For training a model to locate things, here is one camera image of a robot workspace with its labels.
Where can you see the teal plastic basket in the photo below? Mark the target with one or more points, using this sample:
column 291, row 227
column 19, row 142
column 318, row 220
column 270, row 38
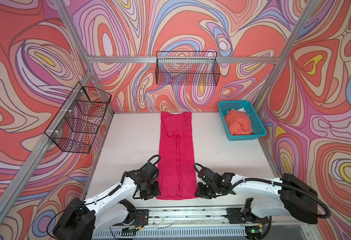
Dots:
column 257, row 126

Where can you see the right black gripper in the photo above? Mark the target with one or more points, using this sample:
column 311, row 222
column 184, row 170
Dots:
column 201, row 194

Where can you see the left black wire basket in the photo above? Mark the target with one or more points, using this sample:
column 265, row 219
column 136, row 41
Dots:
column 79, row 119

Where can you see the coral orange t shirt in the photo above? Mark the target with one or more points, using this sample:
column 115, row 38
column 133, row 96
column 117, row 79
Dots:
column 238, row 123

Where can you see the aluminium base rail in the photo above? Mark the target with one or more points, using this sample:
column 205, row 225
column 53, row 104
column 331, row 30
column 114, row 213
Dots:
column 205, row 223

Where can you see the magenta t shirt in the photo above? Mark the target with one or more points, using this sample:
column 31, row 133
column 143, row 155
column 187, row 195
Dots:
column 177, row 176

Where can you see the black wire basket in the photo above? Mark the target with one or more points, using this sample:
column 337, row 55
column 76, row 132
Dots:
column 79, row 119
column 187, row 68

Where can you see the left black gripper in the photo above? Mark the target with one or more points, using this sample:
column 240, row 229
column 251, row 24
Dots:
column 156, row 193

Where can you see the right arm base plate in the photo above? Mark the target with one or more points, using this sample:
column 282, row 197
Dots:
column 239, row 216

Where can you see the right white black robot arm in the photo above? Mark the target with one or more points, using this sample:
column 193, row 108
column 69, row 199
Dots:
column 285, row 196

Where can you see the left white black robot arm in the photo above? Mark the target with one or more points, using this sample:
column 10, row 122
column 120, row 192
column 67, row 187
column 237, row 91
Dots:
column 82, row 220

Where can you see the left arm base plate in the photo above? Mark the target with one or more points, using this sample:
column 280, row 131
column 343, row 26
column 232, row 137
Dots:
column 138, row 218

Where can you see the back black wire basket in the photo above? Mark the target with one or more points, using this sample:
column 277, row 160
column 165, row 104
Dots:
column 187, row 68

